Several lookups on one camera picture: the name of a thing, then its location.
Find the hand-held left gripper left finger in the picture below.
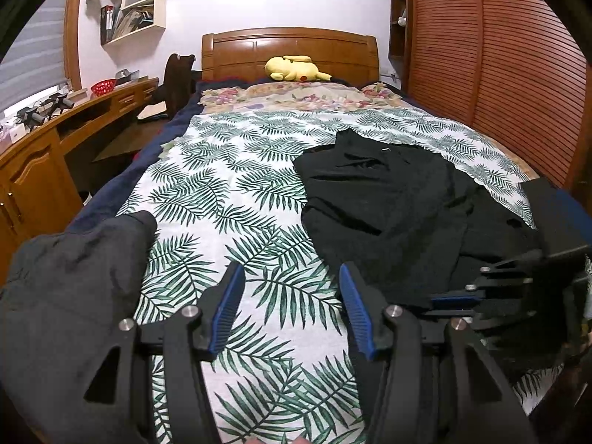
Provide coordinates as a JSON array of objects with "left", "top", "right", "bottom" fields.
[{"left": 48, "top": 261, "right": 247, "bottom": 444}]

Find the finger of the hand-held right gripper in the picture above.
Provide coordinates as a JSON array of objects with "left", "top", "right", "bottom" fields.
[
  {"left": 418, "top": 307, "right": 505, "bottom": 334},
  {"left": 429, "top": 249, "right": 543, "bottom": 308}
]

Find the wooden desk with cabinets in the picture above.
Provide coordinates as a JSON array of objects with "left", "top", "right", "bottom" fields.
[{"left": 0, "top": 78, "right": 160, "bottom": 260}]

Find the wooden slatted wardrobe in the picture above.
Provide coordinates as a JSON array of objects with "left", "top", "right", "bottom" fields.
[{"left": 388, "top": 0, "right": 592, "bottom": 195}]

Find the wooden bed headboard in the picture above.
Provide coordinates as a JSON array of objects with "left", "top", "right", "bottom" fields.
[{"left": 202, "top": 28, "right": 380, "bottom": 84}]

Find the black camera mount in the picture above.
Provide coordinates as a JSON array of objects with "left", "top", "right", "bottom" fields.
[
  {"left": 41, "top": 94, "right": 75, "bottom": 112},
  {"left": 16, "top": 106, "right": 47, "bottom": 128}
]

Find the grey window blind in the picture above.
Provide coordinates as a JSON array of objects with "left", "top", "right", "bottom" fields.
[{"left": 0, "top": 0, "right": 70, "bottom": 116}]

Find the dark grey folded garment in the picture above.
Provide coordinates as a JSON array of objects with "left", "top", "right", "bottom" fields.
[{"left": 0, "top": 210, "right": 158, "bottom": 444}]

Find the white wall shelf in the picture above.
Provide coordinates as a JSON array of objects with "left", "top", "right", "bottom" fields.
[{"left": 87, "top": 0, "right": 167, "bottom": 46}]

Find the black buttoned coat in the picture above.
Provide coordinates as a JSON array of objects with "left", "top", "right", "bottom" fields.
[{"left": 293, "top": 129, "right": 574, "bottom": 380}]

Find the leaf print bed sheet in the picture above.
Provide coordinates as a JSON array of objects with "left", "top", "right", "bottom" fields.
[{"left": 115, "top": 107, "right": 539, "bottom": 444}]

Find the brown cardboard sheet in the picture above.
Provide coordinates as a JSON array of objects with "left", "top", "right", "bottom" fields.
[{"left": 92, "top": 122, "right": 165, "bottom": 164}]

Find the floral pillow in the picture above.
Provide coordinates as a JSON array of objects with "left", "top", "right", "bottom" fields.
[{"left": 199, "top": 81, "right": 408, "bottom": 114}]

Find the wooden window frame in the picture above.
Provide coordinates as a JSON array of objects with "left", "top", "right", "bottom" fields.
[{"left": 62, "top": 0, "right": 88, "bottom": 91}]

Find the row of books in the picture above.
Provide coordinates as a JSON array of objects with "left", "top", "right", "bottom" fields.
[{"left": 113, "top": 4, "right": 154, "bottom": 33}]

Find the yellow plush toy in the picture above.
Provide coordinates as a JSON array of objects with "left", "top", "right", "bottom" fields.
[{"left": 265, "top": 54, "right": 331, "bottom": 83}]

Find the dark brown chair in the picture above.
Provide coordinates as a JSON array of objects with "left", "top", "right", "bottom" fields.
[{"left": 139, "top": 54, "right": 202, "bottom": 123}]

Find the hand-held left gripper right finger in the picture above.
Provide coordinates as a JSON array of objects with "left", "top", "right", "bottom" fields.
[{"left": 339, "top": 261, "right": 539, "bottom": 444}]

